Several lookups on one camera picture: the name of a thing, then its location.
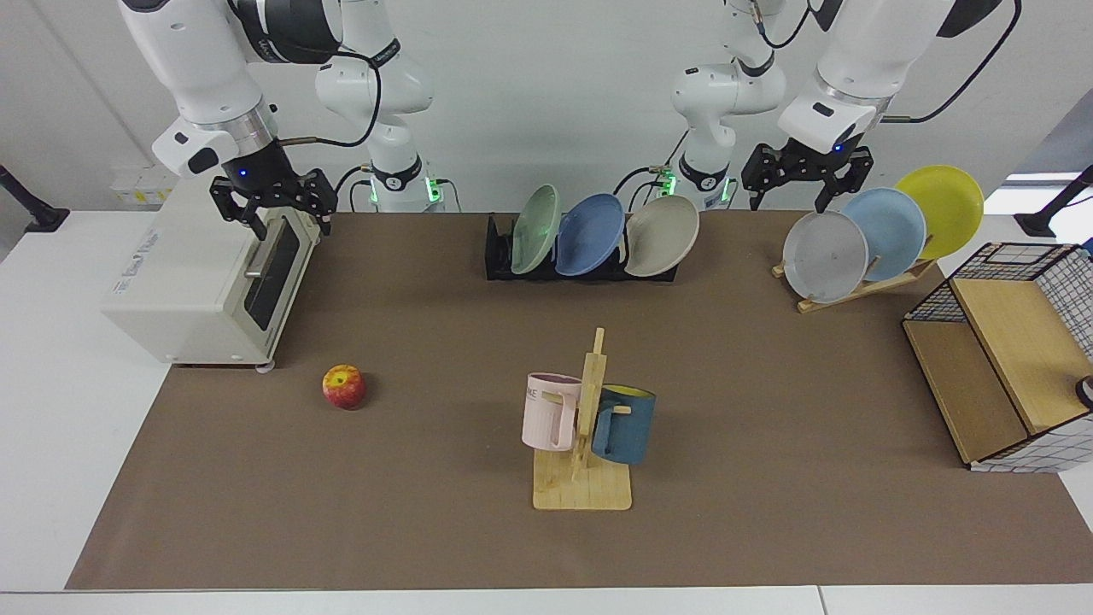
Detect dark blue cup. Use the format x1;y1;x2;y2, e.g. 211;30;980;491
591;384;657;466

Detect black dish rack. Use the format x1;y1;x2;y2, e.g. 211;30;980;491
485;214;680;283

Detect wire basket with wooden floor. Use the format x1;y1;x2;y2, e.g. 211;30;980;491
903;242;1093;473

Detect red yellow apple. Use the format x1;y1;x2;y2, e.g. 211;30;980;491
322;365;366;410

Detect pink cup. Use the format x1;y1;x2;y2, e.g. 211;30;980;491
522;372;583;452

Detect yellow plate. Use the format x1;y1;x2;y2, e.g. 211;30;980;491
894;164;985;261

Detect beige plate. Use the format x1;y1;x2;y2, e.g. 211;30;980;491
623;196;700;278

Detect wooden plate rack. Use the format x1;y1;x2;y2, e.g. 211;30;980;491
771;256;940;314

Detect brown table cloth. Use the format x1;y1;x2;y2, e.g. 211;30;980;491
65;209;1093;590

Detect black clamp stand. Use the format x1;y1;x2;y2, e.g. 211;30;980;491
0;165;71;233
1014;165;1093;238

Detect wooden cup stand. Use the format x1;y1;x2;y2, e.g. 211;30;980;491
533;327;634;512

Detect grey plate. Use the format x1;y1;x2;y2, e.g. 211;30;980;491
782;210;869;304

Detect light blue plate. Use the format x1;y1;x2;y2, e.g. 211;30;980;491
841;187;927;283

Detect white wall socket boxes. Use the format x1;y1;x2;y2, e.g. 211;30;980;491
109;167;178;206

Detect pale green plate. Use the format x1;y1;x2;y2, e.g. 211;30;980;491
510;184;562;275

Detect pale toaster oven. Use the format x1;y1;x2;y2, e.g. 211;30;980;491
101;175;324;372

